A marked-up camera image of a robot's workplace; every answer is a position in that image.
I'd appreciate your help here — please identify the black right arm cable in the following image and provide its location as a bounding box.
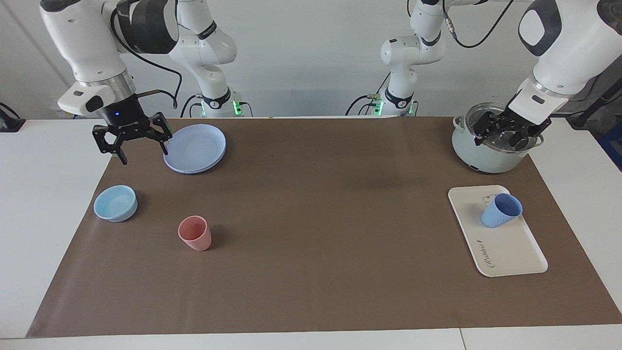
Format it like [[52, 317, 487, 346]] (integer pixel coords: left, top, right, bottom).
[[111, 10, 183, 110]]

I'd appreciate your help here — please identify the light blue bowl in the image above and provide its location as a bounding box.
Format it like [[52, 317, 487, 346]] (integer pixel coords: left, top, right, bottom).
[[93, 185, 138, 223]]

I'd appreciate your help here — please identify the black base cable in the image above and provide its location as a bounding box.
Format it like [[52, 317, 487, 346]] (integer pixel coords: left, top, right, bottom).
[[180, 94, 202, 118], [345, 73, 392, 117]]

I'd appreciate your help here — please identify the lavender blue plate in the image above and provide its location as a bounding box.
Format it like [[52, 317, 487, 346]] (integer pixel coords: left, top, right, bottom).
[[163, 123, 227, 175]]

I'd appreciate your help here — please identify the glass pot lid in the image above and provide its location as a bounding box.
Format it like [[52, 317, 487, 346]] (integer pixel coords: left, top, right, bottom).
[[466, 102, 542, 153]]

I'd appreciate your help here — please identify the pale green cooking pot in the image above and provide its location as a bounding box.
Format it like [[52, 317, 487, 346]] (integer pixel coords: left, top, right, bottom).
[[451, 116, 545, 174]]

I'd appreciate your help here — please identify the blue crate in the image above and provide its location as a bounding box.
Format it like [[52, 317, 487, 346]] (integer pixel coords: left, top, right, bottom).
[[599, 124, 622, 172]]

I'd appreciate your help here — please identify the brown table mat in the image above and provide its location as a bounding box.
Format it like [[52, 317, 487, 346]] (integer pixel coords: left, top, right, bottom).
[[27, 117, 622, 338]]

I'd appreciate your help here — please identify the black clamp mount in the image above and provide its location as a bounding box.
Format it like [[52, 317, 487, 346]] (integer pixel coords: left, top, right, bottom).
[[0, 102, 26, 133]]

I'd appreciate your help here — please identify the cream rectangular tray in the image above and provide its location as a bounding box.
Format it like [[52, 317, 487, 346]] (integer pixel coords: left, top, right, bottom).
[[448, 185, 549, 278]]

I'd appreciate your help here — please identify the pink plastic cup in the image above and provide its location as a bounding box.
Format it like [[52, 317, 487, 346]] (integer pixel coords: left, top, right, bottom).
[[177, 215, 212, 252]]

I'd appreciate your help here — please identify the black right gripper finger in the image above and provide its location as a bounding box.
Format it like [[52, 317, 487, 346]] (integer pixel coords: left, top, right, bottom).
[[92, 125, 128, 165], [146, 113, 173, 156]]

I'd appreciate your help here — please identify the blue plastic cup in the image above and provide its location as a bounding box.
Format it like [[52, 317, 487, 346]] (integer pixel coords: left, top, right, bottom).
[[481, 193, 523, 229]]

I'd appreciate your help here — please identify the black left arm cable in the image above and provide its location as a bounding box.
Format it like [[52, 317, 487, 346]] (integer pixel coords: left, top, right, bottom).
[[440, 0, 516, 49]]

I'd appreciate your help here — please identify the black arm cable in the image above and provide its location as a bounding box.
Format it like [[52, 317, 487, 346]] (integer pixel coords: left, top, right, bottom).
[[440, 0, 516, 49], [111, 10, 183, 110]]

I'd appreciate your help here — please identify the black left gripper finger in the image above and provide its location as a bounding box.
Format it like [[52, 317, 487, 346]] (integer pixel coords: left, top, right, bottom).
[[474, 110, 507, 146], [508, 121, 553, 150]]

